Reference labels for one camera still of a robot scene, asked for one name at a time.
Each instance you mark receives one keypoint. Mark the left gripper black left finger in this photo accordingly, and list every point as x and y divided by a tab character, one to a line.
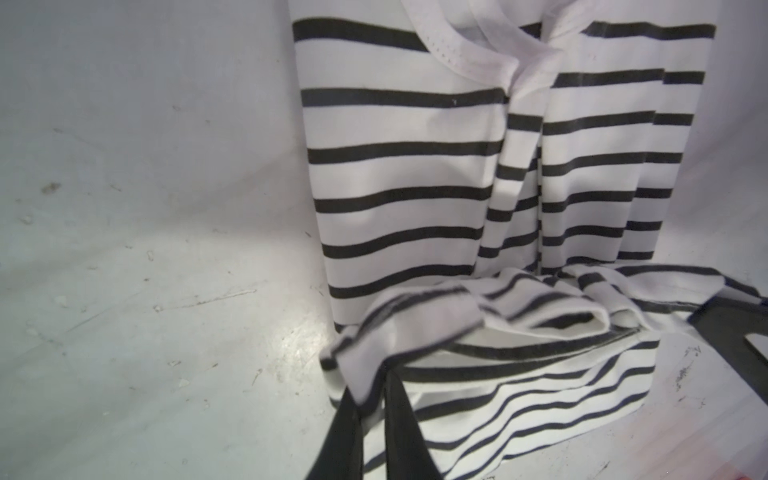
341	455

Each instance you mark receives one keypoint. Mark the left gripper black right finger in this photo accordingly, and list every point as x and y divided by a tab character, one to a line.
407	456

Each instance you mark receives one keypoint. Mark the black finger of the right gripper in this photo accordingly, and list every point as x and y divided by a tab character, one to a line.
737	331

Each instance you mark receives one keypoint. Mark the black white striped tank top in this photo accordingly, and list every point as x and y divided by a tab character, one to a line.
490	179

